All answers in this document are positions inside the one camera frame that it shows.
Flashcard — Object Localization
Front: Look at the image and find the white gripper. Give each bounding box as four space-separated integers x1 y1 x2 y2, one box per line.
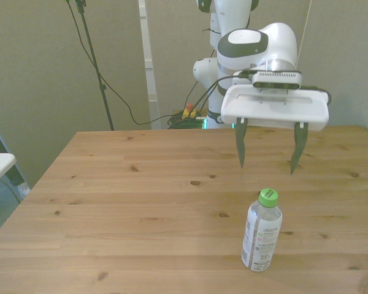
220 85 331 176

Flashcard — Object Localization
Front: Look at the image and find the green-capped clear water bottle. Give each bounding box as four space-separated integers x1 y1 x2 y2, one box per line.
240 187 284 273

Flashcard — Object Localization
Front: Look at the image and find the black tripod stand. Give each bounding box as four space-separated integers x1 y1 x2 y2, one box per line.
74 0 115 132

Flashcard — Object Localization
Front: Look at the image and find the yellow emergency stop box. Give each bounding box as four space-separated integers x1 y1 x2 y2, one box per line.
181 103 198 121

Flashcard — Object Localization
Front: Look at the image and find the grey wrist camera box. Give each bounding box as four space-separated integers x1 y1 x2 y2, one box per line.
251 70 303 93

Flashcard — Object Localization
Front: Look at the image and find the coiled green cable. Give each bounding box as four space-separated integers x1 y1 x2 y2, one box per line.
166 112 204 130

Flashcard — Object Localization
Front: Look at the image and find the thin beige cord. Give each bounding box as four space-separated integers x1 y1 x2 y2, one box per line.
297 0 313 67

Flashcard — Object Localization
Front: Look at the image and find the white vertical rail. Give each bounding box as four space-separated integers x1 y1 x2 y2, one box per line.
137 0 162 130

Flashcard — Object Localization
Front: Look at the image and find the long black cable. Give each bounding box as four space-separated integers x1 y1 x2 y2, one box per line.
64 0 203 126

